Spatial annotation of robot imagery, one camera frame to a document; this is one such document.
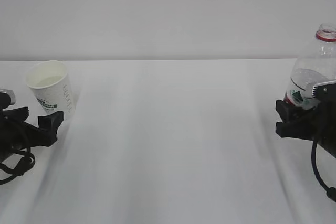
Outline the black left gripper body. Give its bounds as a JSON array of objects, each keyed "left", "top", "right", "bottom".
[{"left": 1, "top": 116, "right": 57, "bottom": 162}]

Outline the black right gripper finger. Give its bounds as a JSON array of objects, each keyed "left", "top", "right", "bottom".
[{"left": 275, "top": 100, "right": 310, "bottom": 124}]

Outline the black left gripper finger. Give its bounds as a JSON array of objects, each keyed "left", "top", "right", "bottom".
[
  {"left": 3, "top": 106, "right": 29, "bottom": 122},
  {"left": 38, "top": 111, "right": 64, "bottom": 140}
]

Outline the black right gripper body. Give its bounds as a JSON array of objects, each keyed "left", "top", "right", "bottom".
[{"left": 276, "top": 102, "right": 335, "bottom": 156}]

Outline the white paper cup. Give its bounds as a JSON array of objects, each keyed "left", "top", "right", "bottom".
[{"left": 25, "top": 60, "right": 75, "bottom": 120}]

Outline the clear Nongfu Spring water bottle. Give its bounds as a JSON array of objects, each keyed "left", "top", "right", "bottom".
[{"left": 284, "top": 23, "right": 335, "bottom": 110}]

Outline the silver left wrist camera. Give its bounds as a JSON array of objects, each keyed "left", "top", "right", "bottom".
[{"left": 0, "top": 89, "right": 16, "bottom": 110}]

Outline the black right camera cable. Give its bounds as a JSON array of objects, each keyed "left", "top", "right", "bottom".
[{"left": 311, "top": 129, "right": 336, "bottom": 204}]

